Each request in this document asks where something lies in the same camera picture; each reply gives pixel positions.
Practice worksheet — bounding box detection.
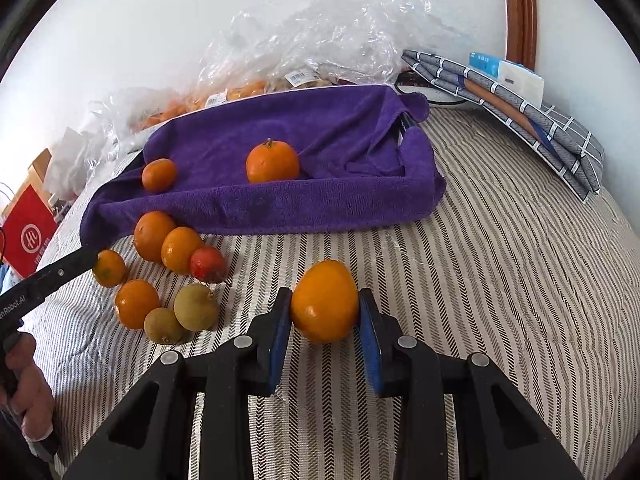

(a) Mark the blue white tissue pack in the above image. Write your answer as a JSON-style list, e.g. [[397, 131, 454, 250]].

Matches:
[[468, 52, 545, 109]]

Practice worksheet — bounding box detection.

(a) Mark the brown cardboard box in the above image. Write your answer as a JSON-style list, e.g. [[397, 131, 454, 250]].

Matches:
[[27, 148, 54, 192]]

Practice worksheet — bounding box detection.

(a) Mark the folded grey plaid cloth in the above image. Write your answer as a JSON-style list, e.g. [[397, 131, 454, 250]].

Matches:
[[402, 49, 606, 204]]

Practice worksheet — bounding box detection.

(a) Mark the plastic bag of oranges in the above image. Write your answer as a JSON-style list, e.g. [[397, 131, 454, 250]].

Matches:
[[127, 77, 281, 133]]

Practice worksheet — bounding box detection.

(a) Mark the small orange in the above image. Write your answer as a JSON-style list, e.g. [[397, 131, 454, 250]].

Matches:
[[142, 158, 178, 193]]

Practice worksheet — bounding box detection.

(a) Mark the crumpled clear plastic wrap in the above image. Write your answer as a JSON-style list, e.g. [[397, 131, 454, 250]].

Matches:
[[200, 0, 407, 92]]

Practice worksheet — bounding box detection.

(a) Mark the round white dark plate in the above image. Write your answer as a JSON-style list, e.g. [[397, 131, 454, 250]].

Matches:
[[394, 70, 469, 109]]

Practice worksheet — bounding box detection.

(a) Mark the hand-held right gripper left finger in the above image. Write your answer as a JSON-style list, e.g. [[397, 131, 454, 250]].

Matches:
[[62, 287, 296, 480]]

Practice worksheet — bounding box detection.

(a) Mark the plastic bag of brown fruits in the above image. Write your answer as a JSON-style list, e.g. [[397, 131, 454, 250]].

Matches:
[[270, 66, 343, 95]]

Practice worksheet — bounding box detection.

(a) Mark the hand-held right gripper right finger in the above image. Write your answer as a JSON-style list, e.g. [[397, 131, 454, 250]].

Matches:
[[357, 287, 586, 480]]

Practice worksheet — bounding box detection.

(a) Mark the red paper bag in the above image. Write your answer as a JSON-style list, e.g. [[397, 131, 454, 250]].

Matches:
[[1, 182, 60, 279]]

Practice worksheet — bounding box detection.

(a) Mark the white plastic bag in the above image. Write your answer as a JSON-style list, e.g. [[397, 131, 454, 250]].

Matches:
[[47, 126, 103, 197]]

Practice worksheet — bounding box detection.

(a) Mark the wooden door frame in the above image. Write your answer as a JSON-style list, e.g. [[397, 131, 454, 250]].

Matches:
[[501, 0, 539, 70]]

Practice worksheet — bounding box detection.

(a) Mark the large smooth orange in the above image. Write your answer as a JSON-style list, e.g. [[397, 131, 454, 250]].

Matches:
[[290, 259, 360, 345]]

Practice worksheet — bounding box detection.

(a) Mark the small red fruit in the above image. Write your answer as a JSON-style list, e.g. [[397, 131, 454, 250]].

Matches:
[[189, 246, 228, 284]]

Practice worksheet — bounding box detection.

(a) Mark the large orange with stem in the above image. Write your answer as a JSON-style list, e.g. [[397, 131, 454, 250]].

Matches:
[[245, 138, 301, 184]]

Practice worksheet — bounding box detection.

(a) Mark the green-brown round fruit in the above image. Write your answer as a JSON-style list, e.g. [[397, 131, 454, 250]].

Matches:
[[144, 307, 185, 346], [173, 283, 220, 333]]

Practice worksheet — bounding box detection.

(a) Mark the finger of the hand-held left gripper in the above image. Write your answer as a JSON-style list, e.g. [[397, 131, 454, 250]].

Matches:
[[30, 247, 100, 285]]

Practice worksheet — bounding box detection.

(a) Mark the purple towel lined tray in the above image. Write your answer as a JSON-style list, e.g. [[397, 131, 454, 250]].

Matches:
[[80, 84, 447, 253]]

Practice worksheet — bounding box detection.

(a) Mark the person's left hand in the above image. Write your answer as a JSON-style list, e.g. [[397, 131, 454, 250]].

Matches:
[[9, 339, 57, 442]]

